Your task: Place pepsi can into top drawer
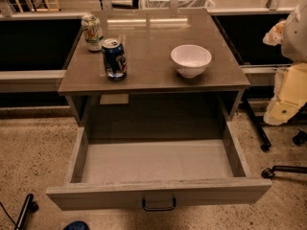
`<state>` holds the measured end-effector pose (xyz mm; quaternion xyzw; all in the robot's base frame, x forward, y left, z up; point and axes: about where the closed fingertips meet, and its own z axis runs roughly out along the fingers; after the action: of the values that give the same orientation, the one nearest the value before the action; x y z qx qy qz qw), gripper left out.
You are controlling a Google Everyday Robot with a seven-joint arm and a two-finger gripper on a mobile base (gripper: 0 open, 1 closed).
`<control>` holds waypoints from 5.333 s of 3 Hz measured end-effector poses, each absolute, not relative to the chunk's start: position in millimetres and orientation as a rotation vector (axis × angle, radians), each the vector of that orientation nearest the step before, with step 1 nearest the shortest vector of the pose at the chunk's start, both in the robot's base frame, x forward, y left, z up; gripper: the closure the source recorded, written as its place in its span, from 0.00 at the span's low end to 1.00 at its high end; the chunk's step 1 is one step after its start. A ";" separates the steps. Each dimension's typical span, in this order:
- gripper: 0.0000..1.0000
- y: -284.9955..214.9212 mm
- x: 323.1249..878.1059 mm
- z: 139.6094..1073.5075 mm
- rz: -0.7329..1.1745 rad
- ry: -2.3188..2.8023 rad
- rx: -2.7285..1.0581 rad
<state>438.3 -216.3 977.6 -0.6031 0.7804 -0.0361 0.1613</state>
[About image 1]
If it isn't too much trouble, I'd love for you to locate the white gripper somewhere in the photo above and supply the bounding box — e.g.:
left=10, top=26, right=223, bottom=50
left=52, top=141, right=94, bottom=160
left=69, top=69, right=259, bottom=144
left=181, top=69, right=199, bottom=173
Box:
left=263, top=20, right=307, bottom=126

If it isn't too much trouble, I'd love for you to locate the blue pepsi can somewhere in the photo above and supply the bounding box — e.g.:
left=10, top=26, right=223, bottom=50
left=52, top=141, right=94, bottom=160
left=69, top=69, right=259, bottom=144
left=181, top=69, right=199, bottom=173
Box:
left=102, top=38, right=127, bottom=80

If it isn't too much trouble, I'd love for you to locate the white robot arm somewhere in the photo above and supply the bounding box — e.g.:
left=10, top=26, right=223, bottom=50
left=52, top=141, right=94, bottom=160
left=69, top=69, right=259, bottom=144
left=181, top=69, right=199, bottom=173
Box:
left=263, top=0, right=307, bottom=126

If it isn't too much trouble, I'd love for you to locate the grey cabinet with top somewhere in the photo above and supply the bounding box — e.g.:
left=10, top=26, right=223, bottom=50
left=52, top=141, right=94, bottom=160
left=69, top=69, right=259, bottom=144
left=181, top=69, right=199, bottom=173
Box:
left=59, top=10, right=249, bottom=142

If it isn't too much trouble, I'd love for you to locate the green white soda can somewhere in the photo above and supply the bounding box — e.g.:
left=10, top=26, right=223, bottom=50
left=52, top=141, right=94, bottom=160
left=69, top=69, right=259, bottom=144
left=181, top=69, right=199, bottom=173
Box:
left=82, top=14, right=104, bottom=52

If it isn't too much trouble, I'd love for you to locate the open grey top drawer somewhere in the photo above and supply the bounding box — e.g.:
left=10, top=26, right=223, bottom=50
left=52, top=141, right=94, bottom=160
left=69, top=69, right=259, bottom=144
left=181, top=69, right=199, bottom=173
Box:
left=46, top=123, right=272, bottom=210

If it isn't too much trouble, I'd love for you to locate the white bowl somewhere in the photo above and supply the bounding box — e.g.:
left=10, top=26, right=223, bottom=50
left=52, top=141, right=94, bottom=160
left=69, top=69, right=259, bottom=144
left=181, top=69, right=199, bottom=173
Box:
left=171, top=44, right=212, bottom=79

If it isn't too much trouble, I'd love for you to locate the black chair caster right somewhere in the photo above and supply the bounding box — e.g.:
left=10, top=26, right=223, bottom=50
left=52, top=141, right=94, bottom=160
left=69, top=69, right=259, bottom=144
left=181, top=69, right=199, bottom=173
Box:
left=261, top=166, right=307, bottom=178

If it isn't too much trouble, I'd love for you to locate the blue shoe tip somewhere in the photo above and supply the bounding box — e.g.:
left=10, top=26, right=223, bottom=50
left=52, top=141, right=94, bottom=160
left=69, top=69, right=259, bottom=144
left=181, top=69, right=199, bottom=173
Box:
left=62, top=220, right=90, bottom=230

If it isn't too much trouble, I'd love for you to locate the black chair leg left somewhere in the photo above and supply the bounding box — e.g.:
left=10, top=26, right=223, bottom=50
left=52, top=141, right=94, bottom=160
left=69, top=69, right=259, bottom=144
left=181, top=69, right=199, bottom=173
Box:
left=14, top=194, right=39, bottom=230

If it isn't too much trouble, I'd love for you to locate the white wire basket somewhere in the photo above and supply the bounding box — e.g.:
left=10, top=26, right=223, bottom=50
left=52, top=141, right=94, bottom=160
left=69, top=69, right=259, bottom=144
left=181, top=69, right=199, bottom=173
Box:
left=139, top=0, right=215, bottom=10

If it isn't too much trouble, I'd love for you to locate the black drawer handle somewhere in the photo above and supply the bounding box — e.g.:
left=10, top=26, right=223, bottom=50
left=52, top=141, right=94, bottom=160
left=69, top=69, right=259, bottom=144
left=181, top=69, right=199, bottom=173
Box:
left=142, top=197, right=177, bottom=212

